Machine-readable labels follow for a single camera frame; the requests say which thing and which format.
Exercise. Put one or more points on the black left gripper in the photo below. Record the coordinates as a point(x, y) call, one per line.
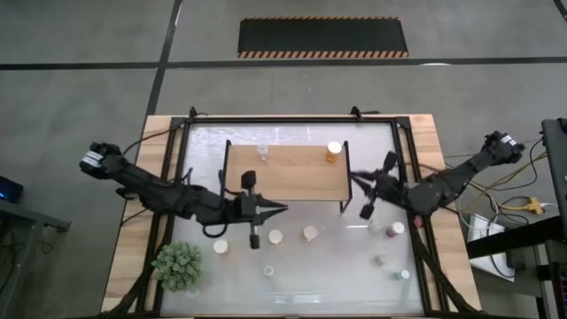
point(246, 208)

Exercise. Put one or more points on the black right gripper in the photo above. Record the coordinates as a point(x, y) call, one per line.
point(387, 188)

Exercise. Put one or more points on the translucent bottle ribbed cap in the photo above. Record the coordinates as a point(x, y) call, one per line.
point(374, 227)

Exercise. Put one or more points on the small translucent medicine bottle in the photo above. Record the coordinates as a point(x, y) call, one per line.
point(262, 152)

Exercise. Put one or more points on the white plastic medicine bottle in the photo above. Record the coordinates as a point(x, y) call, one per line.
point(268, 270)
point(378, 260)

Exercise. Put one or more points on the green medicine bottle white cap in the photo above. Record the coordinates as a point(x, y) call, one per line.
point(402, 274)

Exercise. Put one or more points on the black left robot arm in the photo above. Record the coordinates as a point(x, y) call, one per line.
point(155, 190)

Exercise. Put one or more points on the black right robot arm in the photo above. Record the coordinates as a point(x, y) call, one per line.
point(443, 188)

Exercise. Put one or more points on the purple medicine bottle white cap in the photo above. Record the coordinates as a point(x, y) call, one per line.
point(394, 230)

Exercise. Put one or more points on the green artificial potted plant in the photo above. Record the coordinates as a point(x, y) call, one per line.
point(177, 266)

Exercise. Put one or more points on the white box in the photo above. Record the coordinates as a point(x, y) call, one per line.
point(480, 226)

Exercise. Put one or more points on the black hazard-striped floor mat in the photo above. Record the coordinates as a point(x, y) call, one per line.
point(323, 37)

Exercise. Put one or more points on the black metal stand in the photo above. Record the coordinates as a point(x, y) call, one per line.
point(509, 237)

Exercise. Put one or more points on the yellow power splitter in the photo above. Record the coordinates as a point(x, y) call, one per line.
point(533, 206)

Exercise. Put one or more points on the black equipment rack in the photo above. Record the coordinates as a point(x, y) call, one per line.
point(556, 159)

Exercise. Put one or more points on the grey metal side table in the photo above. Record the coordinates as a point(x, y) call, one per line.
point(26, 215)

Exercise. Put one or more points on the black device blue light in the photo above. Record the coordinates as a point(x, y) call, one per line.
point(9, 190)

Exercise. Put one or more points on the wooden shelf black metal frame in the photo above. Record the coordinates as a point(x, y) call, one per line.
point(292, 175)

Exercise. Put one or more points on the black frame clamp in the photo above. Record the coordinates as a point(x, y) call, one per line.
point(355, 112)
point(192, 113)

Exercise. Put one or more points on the black aluminium table frame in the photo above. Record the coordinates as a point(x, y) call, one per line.
point(288, 120)

